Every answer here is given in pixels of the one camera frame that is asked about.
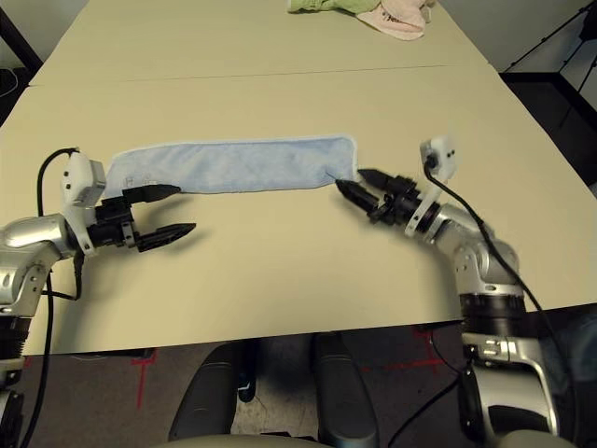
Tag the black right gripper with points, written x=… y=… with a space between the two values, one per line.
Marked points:
x=398 y=200

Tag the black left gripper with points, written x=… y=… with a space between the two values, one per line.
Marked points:
x=112 y=228

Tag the light blue terry towel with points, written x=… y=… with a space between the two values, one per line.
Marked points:
x=233 y=163

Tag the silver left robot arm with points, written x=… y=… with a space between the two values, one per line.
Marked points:
x=28 y=233

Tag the pink terry towel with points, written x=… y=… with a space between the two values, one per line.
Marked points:
x=401 y=21

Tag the green terry towel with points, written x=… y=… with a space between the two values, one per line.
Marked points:
x=326 y=4

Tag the grey left robot leg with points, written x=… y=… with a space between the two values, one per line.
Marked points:
x=205 y=401

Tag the grey robot leg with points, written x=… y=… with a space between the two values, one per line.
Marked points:
x=205 y=401
x=347 y=396

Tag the black low cabinet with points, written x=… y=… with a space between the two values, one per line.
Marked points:
x=550 y=93

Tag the grey right robot leg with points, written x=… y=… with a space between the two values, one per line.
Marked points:
x=347 y=396

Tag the black tripod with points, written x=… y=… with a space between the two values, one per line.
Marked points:
x=545 y=41

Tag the grey robot torso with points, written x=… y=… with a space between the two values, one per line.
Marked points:
x=242 y=442

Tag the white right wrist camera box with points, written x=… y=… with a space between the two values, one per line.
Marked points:
x=443 y=151

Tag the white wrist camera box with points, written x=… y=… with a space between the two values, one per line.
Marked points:
x=77 y=172
x=443 y=151

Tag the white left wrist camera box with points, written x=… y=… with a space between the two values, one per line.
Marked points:
x=77 y=172

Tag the wooden side table black frame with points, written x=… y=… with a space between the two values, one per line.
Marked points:
x=21 y=39

